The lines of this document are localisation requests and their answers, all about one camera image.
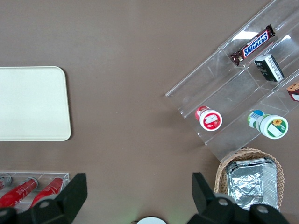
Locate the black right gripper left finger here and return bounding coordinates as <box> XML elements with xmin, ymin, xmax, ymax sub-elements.
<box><xmin>0</xmin><ymin>173</ymin><xmax>88</xmax><ymax>224</ymax></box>

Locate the cream rectangular plastic tray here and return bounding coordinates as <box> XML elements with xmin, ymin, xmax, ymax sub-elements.
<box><xmin>0</xmin><ymin>66</ymin><xmax>71</xmax><ymax>142</ymax></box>

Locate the cookie snack package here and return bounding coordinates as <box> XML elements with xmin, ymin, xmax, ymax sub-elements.
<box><xmin>286</xmin><ymin>80</ymin><xmax>299</xmax><ymax>102</ymax></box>

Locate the red plastic bottle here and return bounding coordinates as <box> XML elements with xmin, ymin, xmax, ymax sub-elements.
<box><xmin>31</xmin><ymin>177</ymin><xmax>64</xmax><ymax>207</ymax></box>
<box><xmin>0</xmin><ymin>177</ymin><xmax>38</xmax><ymax>208</ymax></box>

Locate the small black drink carton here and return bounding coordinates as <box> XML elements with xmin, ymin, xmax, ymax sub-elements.
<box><xmin>254</xmin><ymin>54</ymin><xmax>285</xmax><ymax>83</ymax></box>

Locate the red lidded yogurt cup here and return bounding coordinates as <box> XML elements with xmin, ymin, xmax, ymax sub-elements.
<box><xmin>195</xmin><ymin>105</ymin><xmax>223</xmax><ymax>132</ymax></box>

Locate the clear acrylic tiered shelf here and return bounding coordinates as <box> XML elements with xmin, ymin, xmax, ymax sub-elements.
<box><xmin>165</xmin><ymin>0</ymin><xmax>299</xmax><ymax>162</ymax></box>

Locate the clear acrylic bottle box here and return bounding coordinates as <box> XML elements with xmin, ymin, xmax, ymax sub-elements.
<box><xmin>0</xmin><ymin>172</ymin><xmax>70</xmax><ymax>211</ymax></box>

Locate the green lidded yogurt cup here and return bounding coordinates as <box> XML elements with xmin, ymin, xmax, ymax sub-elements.
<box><xmin>247</xmin><ymin>110</ymin><xmax>289</xmax><ymax>140</ymax></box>

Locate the woven wicker basket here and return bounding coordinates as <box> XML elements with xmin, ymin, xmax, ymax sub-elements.
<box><xmin>214</xmin><ymin>147</ymin><xmax>285</xmax><ymax>210</ymax></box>

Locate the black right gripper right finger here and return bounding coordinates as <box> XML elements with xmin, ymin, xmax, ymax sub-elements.
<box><xmin>186</xmin><ymin>172</ymin><xmax>290</xmax><ymax>224</ymax></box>

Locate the Snickers chocolate bar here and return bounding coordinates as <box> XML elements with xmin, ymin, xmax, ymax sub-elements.
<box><xmin>229</xmin><ymin>24</ymin><xmax>276</xmax><ymax>66</ymax></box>

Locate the white round object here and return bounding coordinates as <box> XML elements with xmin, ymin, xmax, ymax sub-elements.
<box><xmin>136</xmin><ymin>217</ymin><xmax>168</xmax><ymax>224</ymax></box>

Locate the grey capped bottle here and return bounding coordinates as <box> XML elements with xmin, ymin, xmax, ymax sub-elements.
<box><xmin>0</xmin><ymin>176</ymin><xmax>12</xmax><ymax>190</ymax></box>

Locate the aluminium foil container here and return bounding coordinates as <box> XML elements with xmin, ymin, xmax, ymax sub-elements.
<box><xmin>225</xmin><ymin>157</ymin><xmax>280</xmax><ymax>210</ymax></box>

